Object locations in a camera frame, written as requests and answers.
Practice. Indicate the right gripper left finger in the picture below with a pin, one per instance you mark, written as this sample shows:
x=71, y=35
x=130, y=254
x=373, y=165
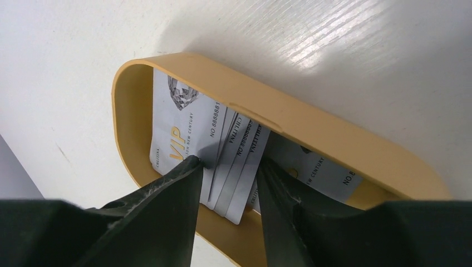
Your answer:
x=152, y=226

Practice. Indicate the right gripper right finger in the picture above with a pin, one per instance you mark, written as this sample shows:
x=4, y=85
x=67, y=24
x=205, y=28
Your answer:
x=303, y=227

